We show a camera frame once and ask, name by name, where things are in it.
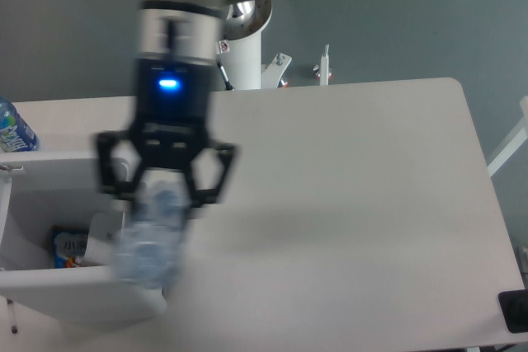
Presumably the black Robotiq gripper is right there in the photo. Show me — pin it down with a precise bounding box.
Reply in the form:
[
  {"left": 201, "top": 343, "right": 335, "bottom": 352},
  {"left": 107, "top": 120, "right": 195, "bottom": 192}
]
[{"left": 94, "top": 59, "right": 238, "bottom": 219}]

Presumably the clear plastic bottle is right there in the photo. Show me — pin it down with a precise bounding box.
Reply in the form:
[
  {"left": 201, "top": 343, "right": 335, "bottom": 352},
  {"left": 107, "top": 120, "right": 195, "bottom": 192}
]
[{"left": 112, "top": 170, "right": 191, "bottom": 289}]

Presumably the white paper wrapper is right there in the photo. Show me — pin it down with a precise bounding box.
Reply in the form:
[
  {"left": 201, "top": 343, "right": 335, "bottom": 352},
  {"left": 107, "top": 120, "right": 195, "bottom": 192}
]
[{"left": 80, "top": 213, "right": 123, "bottom": 267}]

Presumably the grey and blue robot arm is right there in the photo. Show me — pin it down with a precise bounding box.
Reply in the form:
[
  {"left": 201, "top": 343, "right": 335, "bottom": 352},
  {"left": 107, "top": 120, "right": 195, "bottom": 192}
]
[{"left": 94, "top": 0, "right": 247, "bottom": 214}]

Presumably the white plastic trash can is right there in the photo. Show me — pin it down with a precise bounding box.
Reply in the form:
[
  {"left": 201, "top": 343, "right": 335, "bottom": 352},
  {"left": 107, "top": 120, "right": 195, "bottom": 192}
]
[{"left": 1, "top": 152, "right": 167, "bottom": 322}]

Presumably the thin pen under trash can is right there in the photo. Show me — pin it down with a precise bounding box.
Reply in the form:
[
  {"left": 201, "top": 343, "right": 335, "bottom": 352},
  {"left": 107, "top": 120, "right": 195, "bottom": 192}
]
[{"left": 7, "top": 298, "right": 18, "bottom": 335}]

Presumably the blue snack packet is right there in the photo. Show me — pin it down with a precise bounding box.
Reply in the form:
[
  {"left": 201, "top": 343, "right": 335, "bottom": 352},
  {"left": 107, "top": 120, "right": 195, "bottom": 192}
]
[{"left": 52, "top": 225, "right": 88, "bottom": 269}]

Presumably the blue labelled water bottle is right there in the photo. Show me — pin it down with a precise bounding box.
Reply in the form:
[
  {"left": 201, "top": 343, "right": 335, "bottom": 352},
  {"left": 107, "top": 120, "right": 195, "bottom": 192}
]
[{"left": 1, "top": 97, "right": 40, "bottom": 153}]

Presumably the black device at table corner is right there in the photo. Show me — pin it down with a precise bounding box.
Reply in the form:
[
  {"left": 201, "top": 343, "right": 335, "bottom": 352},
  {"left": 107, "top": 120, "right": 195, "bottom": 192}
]
[{"left": 498, "top": 289, "right": 528, "bottom": 334}]

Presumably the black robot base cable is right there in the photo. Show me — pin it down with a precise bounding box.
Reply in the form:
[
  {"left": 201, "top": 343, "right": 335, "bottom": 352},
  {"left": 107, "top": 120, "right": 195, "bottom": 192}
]
[{"left": 216, "top": 61, "right": 236, "bottom": 92}]

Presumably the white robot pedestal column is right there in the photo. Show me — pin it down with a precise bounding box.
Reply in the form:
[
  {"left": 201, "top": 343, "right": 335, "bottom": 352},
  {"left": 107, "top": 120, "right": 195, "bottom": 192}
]
[{"left": 216, "top": 0, "right": 272, "bottom": 91}]

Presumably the white pedestal foot middle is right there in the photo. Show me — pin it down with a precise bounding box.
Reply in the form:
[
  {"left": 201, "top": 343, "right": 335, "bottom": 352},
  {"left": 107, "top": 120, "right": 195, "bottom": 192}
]
[{"left": 261, "top": 53, "right": 292, "bottom": 89}]

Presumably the white pedestal foot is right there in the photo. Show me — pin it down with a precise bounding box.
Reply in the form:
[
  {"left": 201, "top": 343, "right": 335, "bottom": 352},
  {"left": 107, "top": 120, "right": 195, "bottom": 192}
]
[
  {"left": 261, "top": 53, "right": 292, "bottom": 89},
  {"left": 313, "top": 44, "right": 332, "bottom": 86}
]

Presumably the white pedestal foot right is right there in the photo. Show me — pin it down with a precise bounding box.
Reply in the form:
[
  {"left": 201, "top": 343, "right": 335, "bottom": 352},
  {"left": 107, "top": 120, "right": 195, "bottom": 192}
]
[{"left": 313, "top": 44, "right": 332, "bottom": 86}]

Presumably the white frame leg right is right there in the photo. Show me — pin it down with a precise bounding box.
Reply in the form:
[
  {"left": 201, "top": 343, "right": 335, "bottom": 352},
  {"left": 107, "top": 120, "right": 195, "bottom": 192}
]
[{"left": 487, "top": 96, "right": 527, "bottom": 177}]

